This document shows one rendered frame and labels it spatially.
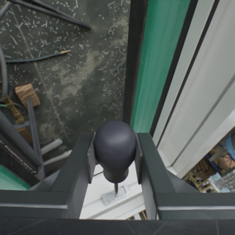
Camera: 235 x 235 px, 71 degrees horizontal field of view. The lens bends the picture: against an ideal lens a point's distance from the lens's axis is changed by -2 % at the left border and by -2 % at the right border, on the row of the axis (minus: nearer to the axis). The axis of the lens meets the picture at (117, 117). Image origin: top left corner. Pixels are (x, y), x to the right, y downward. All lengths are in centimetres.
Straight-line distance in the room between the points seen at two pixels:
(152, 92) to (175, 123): 9
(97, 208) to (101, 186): 4
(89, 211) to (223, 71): 28
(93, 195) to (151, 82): 22
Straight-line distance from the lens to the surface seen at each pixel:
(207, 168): 647
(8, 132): 68
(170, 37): 17
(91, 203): 33
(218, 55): 19
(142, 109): 23
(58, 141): 116
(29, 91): 121
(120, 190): 32
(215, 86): 20
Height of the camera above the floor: 98
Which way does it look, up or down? 33 degrees down
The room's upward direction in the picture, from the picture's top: 151 degrees clockwise
